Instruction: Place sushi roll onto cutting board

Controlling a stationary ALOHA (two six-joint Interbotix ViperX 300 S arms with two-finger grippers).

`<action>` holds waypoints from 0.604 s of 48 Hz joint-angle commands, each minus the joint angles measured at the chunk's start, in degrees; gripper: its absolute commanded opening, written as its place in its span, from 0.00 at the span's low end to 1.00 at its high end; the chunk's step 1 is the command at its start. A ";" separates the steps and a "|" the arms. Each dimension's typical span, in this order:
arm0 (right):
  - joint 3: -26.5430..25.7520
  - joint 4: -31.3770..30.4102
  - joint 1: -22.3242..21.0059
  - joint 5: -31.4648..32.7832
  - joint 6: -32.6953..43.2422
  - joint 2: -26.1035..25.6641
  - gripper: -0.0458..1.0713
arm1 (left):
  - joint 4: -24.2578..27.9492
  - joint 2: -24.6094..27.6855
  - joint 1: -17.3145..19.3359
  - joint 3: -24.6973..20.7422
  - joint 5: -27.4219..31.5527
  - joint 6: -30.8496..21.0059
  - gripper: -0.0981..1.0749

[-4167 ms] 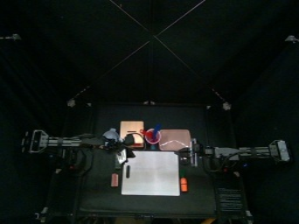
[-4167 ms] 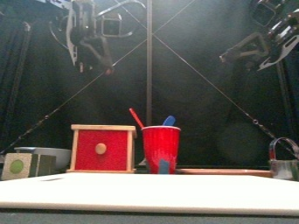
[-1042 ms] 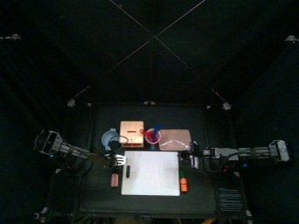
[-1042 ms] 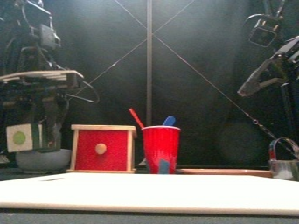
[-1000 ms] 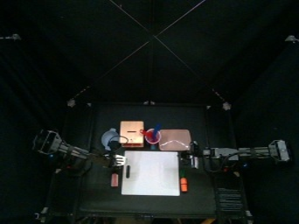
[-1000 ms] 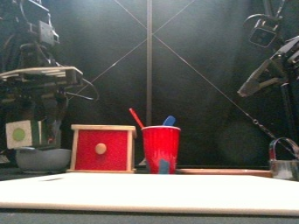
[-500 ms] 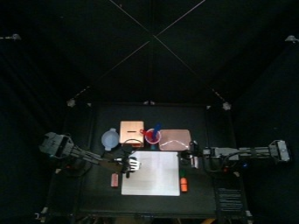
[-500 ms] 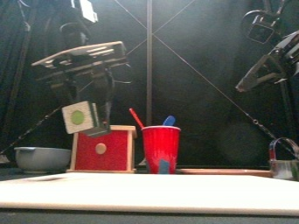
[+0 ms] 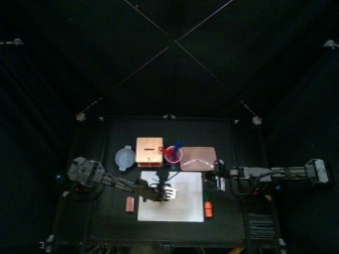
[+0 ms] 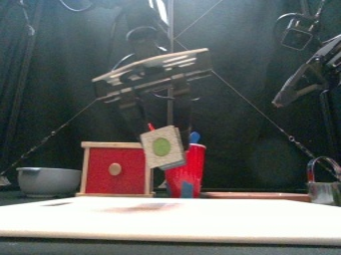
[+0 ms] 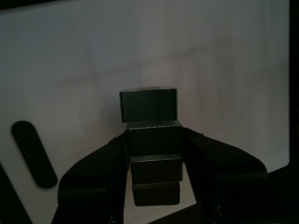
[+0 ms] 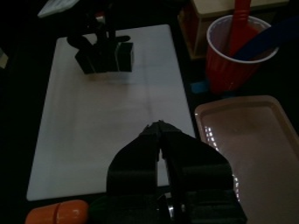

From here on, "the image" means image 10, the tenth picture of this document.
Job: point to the card with green circle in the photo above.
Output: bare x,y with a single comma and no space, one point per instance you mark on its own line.
163,147

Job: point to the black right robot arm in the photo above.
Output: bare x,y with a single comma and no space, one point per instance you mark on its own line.
330,99

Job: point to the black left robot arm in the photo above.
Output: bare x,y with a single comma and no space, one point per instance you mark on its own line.
145,43

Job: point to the white cutting board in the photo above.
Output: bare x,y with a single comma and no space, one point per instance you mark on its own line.
169,219

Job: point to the red utensil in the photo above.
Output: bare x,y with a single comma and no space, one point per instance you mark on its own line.
152,127

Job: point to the blue utensil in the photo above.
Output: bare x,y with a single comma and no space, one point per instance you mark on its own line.
195,137

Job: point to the wooden red drawer box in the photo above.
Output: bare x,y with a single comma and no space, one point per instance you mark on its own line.
116,169

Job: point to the red plastic cup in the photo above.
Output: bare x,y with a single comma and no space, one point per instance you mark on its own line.
191,172

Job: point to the grey bowl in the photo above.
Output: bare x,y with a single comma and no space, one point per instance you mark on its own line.
49,181

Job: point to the pink square tray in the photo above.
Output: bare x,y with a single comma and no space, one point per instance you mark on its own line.
256,196

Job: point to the small metal measuring cup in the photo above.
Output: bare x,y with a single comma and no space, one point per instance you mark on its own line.
324,192

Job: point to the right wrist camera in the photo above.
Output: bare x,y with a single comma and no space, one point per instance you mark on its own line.
296,37

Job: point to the vertical metal frame pole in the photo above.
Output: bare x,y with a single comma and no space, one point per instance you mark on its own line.
171,20

